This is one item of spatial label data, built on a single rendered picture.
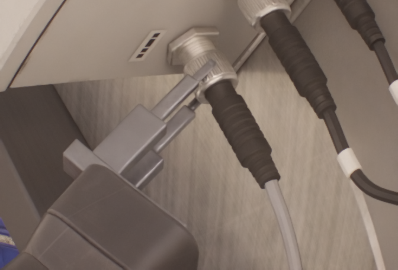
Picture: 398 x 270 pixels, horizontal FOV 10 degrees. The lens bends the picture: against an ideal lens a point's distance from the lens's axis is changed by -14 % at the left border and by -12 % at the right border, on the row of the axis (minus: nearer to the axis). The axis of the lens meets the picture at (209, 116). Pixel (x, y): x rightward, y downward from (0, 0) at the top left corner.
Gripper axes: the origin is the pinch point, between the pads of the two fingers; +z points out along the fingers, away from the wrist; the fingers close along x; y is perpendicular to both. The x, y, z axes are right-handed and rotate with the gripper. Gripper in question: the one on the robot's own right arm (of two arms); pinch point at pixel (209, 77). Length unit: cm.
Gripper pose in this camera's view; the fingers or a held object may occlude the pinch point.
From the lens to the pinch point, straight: 85.9
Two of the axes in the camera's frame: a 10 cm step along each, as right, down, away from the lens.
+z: 6.4, -6.4, 4.3
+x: 0.6, -5.1, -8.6
